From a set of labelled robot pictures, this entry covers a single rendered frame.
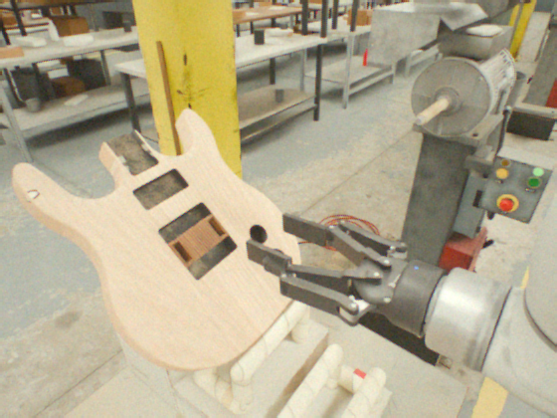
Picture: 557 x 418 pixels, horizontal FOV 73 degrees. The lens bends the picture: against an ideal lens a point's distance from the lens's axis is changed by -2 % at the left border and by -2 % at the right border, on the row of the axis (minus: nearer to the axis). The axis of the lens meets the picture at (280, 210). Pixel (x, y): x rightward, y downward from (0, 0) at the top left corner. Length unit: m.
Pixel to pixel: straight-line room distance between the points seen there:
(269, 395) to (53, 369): 1.64
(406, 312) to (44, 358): 2.05
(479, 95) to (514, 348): 1.05
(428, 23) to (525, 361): 0.83
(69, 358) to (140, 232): 1.68
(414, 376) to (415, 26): 0.80
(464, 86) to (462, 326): 1.04
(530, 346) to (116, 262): 0.49
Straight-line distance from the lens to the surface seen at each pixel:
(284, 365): 0.75
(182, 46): 1.56
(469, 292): 0.40
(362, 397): 0.70
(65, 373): 2.20
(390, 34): 1.10
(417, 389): 0.87
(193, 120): 0.75
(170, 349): 0.58
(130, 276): 0.58
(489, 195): 1.43
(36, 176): 0.62
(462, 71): 1.35
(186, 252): 0.62
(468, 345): 0.40
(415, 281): 0.41
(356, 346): 0.90
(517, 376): 0.40
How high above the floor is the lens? 1.65
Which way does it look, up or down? 34 degrees down
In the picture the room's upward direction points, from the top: straight up
